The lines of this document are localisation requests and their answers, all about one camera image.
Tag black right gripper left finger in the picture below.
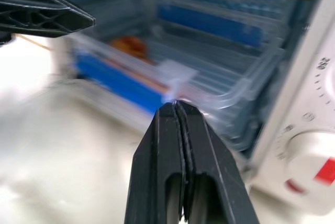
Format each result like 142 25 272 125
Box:
124 102 189 224

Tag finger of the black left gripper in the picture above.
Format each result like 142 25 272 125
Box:
0 0 96 38

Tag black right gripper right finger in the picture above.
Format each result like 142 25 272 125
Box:
174 99 260 224

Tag clear food container blue clips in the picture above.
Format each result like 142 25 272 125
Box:
70 0 288 154

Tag white toaster oven door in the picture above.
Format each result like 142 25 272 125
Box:
0 73 252 224

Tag orange-brown food piece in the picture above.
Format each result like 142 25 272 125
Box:
108 35 155 65

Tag white oven knob red mark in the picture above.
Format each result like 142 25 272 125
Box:
284 130 335 195

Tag white toaster oven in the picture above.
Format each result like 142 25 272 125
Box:
51 0 335 216

